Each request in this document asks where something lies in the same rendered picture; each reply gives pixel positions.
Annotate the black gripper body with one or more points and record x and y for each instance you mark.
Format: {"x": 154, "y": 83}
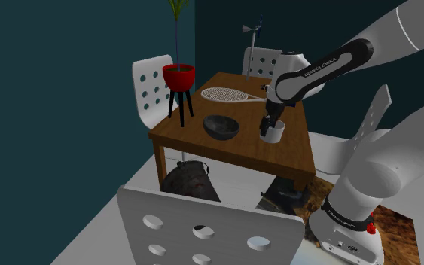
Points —
{"x": 274, "y": 110}

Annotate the white cup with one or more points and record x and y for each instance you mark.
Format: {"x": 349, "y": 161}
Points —
{"x": 276, "y": 135}

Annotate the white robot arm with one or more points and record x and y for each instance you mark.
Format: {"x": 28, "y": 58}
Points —
{"x": 366, "y": 176}

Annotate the brown wooden table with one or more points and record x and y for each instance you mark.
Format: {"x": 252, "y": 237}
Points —
{"x": 248, "y": 146}

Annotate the white chair with round holes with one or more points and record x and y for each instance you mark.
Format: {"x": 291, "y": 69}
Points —
{"x": 151, "y": 91}
{"x": 182, "y": 216}
{"x": 259, "y": 62}
{"x": 331, "y": 154}

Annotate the white tennis racket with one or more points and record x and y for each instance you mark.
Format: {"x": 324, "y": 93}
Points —
{"x": 222, "y": 94}

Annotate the black bowl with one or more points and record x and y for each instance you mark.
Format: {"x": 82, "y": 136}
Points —
{"x": 220, "y": 128}

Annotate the grey weather vane on pole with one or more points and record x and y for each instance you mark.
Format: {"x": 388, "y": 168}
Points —
{"x": 250, "y": 55}

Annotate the plant in red pot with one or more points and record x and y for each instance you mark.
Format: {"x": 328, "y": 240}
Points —
{"x": 178, "y": 77}

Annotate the black sack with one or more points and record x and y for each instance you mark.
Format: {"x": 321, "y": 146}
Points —
{"x": 189, "y": 181}

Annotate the brown patterned robot stand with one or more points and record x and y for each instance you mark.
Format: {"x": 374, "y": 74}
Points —
{"x": 395, "y": 227}

